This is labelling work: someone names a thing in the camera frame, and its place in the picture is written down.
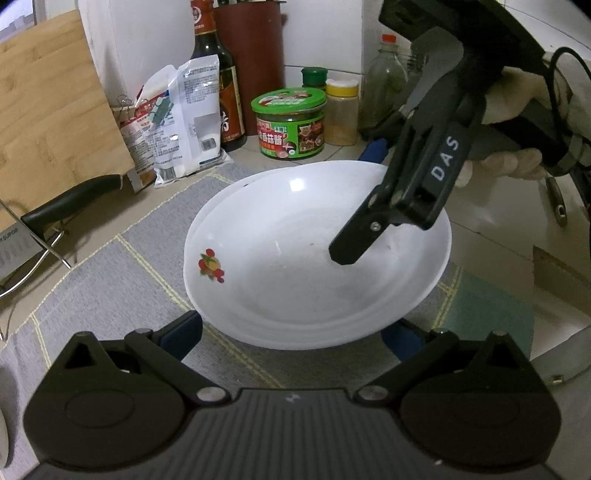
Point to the white green-striped bag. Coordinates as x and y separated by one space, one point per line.
157 99

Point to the grey checked mat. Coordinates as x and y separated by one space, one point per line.
129 258

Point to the clear red-cap plastic bottle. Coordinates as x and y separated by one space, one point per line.
381 87

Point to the white plastic cutting board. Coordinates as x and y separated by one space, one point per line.
129 46

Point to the person's right hand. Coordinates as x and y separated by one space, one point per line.
517 92

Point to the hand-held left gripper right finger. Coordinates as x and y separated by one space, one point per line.
404 344

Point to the red-print plastic bag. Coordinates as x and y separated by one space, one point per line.
136 147

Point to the metal binder clip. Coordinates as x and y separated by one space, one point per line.
125 104

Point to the red-brown knife holder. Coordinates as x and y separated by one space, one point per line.
254 50

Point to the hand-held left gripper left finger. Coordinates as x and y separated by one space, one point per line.
182 334

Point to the green-lid sauce jar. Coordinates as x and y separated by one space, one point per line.
286 134

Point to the dark soy sauce bottle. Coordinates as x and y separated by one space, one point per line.
228 106

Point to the large white flower-print plate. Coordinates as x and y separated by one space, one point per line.
300 340

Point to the yellow spice jar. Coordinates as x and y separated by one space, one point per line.
341 115

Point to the brown cardboard piece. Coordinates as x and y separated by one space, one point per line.
558 277

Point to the green-cap bottle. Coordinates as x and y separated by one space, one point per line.
314 76

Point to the wooden cutting board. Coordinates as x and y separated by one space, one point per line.
51 115

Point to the person's right forearm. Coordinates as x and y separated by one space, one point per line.
581 101

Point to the teal mat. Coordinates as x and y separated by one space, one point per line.
489 304

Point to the white blue-print plastic bag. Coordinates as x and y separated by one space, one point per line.
194 115

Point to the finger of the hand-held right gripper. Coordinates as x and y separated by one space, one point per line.
374 150
355 240

